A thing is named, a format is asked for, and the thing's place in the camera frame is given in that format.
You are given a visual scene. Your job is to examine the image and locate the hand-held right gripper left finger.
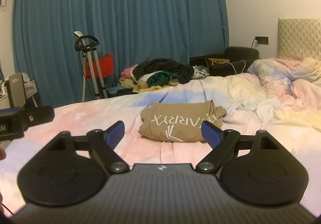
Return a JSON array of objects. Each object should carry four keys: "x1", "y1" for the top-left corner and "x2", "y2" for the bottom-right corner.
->
[{"x1": 46, "y1": 121, "x2": 130, "y2": 173}]

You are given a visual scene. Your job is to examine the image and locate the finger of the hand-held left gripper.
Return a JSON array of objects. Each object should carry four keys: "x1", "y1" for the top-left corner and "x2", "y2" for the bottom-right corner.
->
[{"x1": 20, "y1": 106, "x2": 55, "y2": 129}]

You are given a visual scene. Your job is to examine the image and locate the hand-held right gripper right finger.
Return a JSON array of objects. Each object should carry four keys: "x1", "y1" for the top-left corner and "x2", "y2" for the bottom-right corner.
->
[{"x1": 196, "y1": 121, "x2": 281, "y2": 173}]

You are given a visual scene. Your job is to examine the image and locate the tan printed t-shirt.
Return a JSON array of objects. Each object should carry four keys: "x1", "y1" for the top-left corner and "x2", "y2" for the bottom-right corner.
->
[{"x1": 138, "y1": 100, "x2": 227, "y2": 143}]

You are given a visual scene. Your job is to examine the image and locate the pile of mixed clothes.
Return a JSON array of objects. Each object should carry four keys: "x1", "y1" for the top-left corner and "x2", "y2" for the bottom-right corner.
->
[{"x1": 119, "y1": 58, "x2": 210, "y2": 94}]

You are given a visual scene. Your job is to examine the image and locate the grey chair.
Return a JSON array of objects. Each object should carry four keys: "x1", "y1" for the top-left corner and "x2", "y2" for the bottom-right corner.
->
[{"x1": 5, "y1": 72, "x2": 27, "y2": 109}]

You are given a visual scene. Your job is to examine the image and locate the pastel tie-dye bed blanket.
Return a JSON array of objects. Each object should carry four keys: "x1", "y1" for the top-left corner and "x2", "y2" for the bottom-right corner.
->
[{"x1": 0, "y1": 57, "x2": 321, "y2": 217}]

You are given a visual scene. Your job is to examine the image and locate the red fabric bag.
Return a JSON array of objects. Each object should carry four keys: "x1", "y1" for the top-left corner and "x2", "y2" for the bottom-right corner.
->
[{"x1": 84, "y1": 55, "x2": 114, "y2": 79}]

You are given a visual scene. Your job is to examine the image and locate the garment steamer stand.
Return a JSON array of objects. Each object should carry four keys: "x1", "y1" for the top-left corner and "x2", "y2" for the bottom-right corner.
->
[{"x1": 74, "y1": 31, "x2": 108, "y2": 103}]

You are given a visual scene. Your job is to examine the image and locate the brown cardboard box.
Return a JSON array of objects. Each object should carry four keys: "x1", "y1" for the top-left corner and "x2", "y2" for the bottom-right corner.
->
[{"x1": 205, "y1": 56, "x2": 227, "y2": 66}]

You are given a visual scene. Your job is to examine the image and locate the black armchair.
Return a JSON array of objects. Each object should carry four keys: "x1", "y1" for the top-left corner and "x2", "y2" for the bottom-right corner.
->
[{"x1": 189, "y1": 47, "x2": 259, "y2": 77}]

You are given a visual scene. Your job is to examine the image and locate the blue window curtain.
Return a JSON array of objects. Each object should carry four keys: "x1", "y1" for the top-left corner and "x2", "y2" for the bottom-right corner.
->
[{"x1": 12, "y1": 0, "x2": 229, "y2": 106}]

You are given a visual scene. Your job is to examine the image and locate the cream quilted headboard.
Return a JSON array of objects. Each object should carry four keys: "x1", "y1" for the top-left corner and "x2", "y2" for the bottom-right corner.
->
[{"x1": 277, "y1": 17, "x2": 321, "y2": 60}]

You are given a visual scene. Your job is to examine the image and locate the white charging cable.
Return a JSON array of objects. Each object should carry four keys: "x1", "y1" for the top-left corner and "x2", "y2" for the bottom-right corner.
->
[{"x1": 227, "y1": 60, "x2": 246, "y2": 74}]

